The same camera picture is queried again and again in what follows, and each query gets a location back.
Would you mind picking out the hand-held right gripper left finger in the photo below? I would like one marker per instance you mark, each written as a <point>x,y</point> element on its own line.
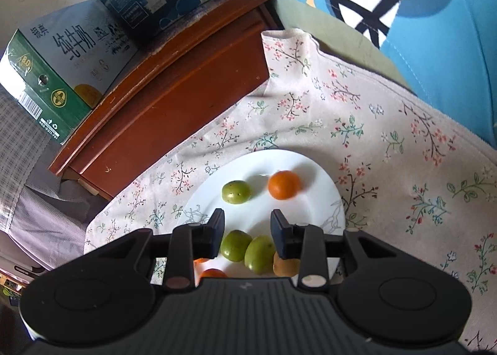
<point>211,234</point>

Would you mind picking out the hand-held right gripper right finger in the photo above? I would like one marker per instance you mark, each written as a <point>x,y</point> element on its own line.
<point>281,236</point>

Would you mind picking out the grey-green pillow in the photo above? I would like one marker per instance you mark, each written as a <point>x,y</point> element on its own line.
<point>334,40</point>

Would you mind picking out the brown wooden nightstand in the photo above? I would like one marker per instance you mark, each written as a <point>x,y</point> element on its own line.
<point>174,79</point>

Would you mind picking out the floral tablecloth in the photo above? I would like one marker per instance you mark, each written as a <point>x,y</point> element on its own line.
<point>388,168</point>

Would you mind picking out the white plate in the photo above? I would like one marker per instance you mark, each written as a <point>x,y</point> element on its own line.
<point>256,166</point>

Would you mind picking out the green and white carton box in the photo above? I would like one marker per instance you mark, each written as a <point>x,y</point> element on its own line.
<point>58,67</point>

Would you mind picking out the blue printed cushion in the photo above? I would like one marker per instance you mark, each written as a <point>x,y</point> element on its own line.
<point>446,29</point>

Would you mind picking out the green jujube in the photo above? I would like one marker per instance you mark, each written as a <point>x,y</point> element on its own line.
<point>235,245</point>
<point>235,192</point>
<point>260,256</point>

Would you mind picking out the small cardboard box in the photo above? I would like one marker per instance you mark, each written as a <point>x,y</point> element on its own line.
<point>87,186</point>

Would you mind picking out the brown kiwi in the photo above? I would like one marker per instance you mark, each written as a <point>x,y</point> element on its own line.
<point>285,265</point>

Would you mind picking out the checkered grey cloth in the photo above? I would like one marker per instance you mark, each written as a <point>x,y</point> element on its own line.
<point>31,184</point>

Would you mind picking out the orange mandarin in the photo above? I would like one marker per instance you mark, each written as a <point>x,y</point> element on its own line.
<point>212,273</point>
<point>284,184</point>
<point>201,260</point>

